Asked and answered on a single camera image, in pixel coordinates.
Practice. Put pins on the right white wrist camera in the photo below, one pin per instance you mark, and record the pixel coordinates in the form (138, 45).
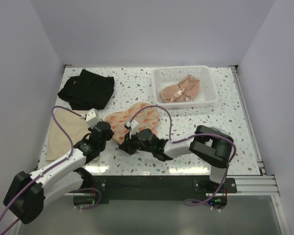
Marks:
(132, 126)

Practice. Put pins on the pink beige bra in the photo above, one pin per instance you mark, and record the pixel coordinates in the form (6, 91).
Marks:
(184, 91)

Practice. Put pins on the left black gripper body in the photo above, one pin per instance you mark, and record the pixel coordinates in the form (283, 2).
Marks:
(104, 130)

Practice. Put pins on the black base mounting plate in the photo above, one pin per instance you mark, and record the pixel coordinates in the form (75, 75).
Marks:
(103, 189)

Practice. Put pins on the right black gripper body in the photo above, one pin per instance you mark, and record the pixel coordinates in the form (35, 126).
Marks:
(134, 140)

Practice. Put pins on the beige folded garment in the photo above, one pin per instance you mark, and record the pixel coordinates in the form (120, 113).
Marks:
(66, 130)

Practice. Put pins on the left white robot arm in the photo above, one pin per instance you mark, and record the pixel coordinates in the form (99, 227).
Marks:
(30, 192)

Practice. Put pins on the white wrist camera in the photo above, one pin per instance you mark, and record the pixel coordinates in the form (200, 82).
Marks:
(132, 126)
(91, 118)

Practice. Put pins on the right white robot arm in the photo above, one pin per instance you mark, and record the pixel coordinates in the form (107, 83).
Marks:
(213, 147)

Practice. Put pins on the white plastic basket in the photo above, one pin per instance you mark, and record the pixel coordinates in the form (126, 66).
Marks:
(166, 76)

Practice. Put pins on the round white mesh laundry bag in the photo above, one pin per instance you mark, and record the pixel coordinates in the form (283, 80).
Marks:
(217, 129)

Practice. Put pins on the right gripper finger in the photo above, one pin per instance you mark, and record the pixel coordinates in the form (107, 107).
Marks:
(130, 150)
(124, 144)

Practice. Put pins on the black garment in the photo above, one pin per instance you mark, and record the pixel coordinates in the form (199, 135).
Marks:
(87, 90)

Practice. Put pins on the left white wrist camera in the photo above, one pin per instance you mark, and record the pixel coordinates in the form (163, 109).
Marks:
(91, 118)

